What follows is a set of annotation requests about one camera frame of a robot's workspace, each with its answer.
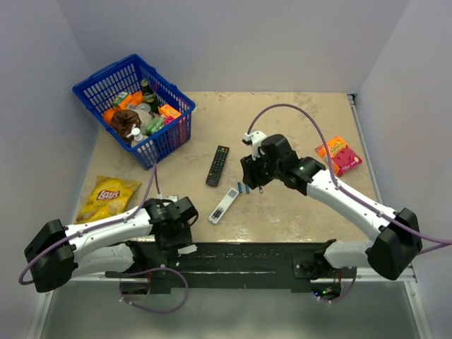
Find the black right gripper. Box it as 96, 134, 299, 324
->
242, 148, 283, 189

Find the white battery cover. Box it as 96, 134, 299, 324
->
177, 244, 197, 255

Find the white air conditioner remote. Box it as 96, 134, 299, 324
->
208, 188, 239, 225

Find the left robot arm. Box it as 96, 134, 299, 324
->
24, 197, 198, 293

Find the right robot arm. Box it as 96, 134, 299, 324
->
240, 131, 422, 280

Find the black TV remote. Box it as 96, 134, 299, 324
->
206, 145, 230, 187

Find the yellow Lays chips bag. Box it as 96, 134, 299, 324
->
76, 175, 141, 224

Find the pink orange snack box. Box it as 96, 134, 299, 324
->
326, 136, 362, 177

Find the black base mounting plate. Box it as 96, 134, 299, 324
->
106, 241, 354, 294

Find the white pump bottle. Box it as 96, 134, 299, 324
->
126, 124, 148, 148

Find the orange pink box in basket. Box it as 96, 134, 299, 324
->
158, 104, 181, 125

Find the green sponge pack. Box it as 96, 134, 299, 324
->
145, 117, 165, 136

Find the brown crumpled bag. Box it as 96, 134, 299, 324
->
110, 109, 141, 143

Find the tin can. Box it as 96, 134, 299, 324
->
135, 102, 152, 114

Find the green glass bottle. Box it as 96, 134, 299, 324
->
141, 78, 160, 114

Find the orange fruit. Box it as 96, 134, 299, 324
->
102, 108, 117, 125

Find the blue plastic basket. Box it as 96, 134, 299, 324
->
73, 54, 195, 170

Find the orange juice carton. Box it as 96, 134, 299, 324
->
113, 91, 143, 111

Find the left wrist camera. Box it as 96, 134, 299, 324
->
157, 194, 179, 202

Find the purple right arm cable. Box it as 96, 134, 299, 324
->
246, 103, 452, 254

